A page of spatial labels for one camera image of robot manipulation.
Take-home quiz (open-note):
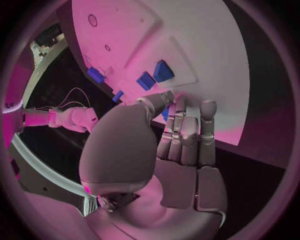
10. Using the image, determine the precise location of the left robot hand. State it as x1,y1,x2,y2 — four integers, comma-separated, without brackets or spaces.
78,90,229,240

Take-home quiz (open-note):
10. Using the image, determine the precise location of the white task board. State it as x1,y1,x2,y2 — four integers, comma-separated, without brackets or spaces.
55,0,251,147

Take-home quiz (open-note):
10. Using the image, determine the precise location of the blue peg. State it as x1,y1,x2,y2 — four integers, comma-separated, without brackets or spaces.
111,89,125,104

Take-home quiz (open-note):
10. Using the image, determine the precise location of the blue part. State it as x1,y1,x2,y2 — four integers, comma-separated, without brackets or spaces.
161,105,171,122

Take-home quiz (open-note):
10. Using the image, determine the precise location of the blue square block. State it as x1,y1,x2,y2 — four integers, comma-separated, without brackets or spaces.
135,71,157,92

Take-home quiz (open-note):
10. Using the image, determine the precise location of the blue plug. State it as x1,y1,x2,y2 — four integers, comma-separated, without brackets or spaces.
86,66,106,84

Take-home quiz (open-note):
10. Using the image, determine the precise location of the blue wedge block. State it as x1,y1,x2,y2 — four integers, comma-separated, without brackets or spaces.
152,59,176,84

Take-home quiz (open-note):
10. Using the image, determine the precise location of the white cable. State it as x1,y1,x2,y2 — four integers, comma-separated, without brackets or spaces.
32,101,92,110
62,86,92,109

